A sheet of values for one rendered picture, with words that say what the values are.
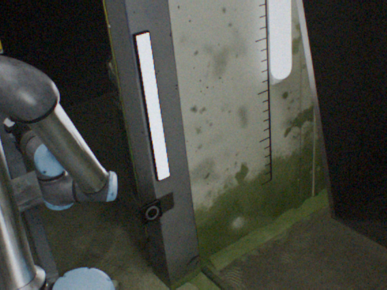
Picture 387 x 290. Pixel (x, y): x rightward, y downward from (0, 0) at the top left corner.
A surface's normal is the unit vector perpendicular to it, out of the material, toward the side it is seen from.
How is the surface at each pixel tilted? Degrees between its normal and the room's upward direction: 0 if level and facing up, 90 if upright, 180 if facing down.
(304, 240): 0
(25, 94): 83
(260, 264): 0
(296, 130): 90
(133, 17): 90
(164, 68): 90
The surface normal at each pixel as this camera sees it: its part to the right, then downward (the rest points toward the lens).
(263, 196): 0.59, 0.34
